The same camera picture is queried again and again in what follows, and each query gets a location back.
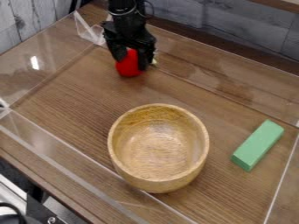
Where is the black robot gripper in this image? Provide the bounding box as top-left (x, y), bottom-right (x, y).
top-left (101, 0), bottom-right (156, 71)

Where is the red plush strawberry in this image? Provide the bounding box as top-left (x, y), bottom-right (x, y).
top-left (116, 48), bottom-right (147, 77)

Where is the wooden bowl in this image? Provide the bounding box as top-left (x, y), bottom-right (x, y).
top-left (107, 103), bottom-right (211, 193)

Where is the green rectangular block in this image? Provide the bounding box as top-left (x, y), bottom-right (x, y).
top-left (231, 120), bottom-right (286, 172)

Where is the black metal stand base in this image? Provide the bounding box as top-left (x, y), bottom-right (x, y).
top-left (25, 195), bottom-right (67, 224)

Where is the clear acrylic corner bracket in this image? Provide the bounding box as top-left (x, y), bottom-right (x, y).
top-left (73, 11), bottom-right (105, 46)

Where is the black cable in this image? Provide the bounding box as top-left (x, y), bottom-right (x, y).
top-left (0, 202), bottom-right (28, 224)

